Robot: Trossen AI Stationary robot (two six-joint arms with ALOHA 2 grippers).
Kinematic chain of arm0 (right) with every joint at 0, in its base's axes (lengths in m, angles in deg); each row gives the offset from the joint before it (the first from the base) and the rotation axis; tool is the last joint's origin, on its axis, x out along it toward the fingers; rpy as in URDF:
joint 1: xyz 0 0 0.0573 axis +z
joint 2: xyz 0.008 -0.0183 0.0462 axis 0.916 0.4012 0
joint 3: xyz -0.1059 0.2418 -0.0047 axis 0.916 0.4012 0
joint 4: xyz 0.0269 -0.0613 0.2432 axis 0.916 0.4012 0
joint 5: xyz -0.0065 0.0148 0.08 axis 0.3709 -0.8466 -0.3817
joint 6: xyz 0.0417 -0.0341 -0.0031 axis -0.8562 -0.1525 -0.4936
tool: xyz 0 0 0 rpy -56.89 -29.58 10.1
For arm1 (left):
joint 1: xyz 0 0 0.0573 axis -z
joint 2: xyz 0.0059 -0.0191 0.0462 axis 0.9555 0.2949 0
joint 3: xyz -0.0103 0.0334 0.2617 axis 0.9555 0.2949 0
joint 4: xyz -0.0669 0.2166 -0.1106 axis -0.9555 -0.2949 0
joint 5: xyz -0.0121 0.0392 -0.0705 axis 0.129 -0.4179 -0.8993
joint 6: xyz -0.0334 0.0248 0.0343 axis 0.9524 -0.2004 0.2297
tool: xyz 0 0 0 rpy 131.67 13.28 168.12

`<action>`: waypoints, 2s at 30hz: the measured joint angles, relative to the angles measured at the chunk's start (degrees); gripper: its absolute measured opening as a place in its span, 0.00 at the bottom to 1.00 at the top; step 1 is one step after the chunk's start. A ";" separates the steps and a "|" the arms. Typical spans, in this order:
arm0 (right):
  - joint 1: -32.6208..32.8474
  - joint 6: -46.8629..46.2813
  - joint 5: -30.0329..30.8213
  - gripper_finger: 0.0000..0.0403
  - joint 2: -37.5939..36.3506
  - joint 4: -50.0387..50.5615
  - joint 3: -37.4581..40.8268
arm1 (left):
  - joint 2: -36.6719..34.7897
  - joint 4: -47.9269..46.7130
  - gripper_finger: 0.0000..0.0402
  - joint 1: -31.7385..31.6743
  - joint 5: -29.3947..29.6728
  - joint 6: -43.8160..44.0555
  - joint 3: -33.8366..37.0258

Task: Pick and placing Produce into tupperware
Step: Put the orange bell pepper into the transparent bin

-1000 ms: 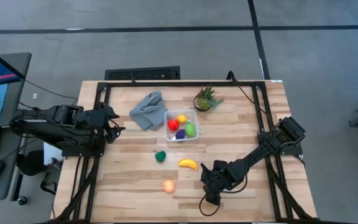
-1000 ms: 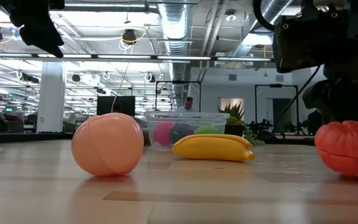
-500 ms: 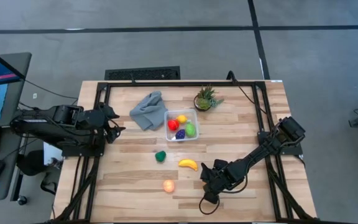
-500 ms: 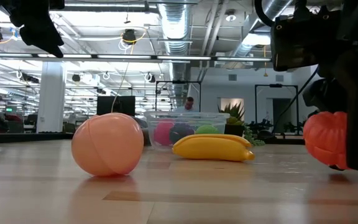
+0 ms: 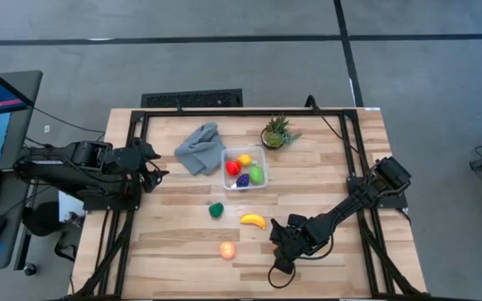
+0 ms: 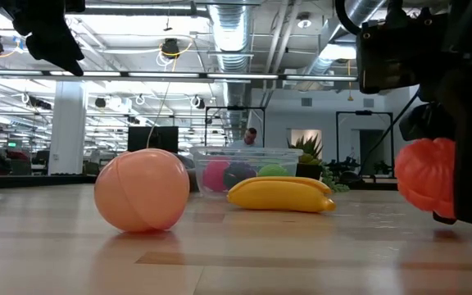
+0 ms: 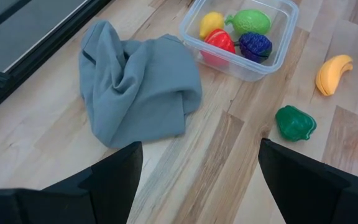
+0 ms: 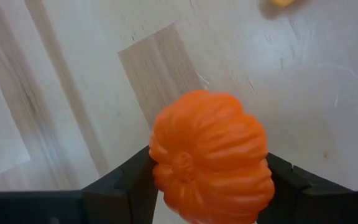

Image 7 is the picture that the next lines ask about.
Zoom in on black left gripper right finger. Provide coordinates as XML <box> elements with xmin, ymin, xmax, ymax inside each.
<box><xmin>258</xmin><ymin>138</ymin><xmax>358</xmax><ymax>224</ymax></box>

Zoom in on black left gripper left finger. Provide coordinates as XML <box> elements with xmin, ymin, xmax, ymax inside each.
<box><xmin>42</xmin><ymin>141</ymin><xmax>144</xmax><ymax>224</ymax></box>

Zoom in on dark green toy bell pepper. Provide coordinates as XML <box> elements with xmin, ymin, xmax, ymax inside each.
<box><xmin>275</xmin><ymin>105</ymin><xmax>318</xmax><ymax>142</ymax></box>

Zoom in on yellow toy banana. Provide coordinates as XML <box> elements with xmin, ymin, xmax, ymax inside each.
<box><xmin>314</xmin><ymin>54</ymin><xmax>354</xmax><ymax>96</ymax></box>

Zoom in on purple toy grapes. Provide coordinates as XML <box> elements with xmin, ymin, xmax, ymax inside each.
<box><xmin>237</xmin><ymin>32</ymin><xmax>273</xmax><ymax>64</ymax></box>

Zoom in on red toy fruit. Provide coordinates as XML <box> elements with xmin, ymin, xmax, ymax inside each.
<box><xmin>201</xmin><ymin>28</ymin><xmax>236</xmax><ymax>66</ymax></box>

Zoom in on light green toy fruit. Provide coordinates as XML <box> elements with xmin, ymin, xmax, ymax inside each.
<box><xmin>224</xmin><ymin>9</ymin><xmax>272</xmax><ymax>35</ymax></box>

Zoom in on yellow toy lemon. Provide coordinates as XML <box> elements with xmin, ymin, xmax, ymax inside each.
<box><xmin>199</xmin><ymin>11</ymin><xmax>225</xmax><ymax>40</ymax></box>

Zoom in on grey cloth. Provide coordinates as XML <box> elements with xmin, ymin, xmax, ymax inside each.
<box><xmin>78</xmin><ymin>20</ymin><xmax>203</xmax><ymax>149</ymax></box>

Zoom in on clear plastic container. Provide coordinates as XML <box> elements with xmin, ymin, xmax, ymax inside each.
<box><xmin>178</xmin><ymin>0</ymin><xmax>300</xmax><ymax>83</ymax></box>

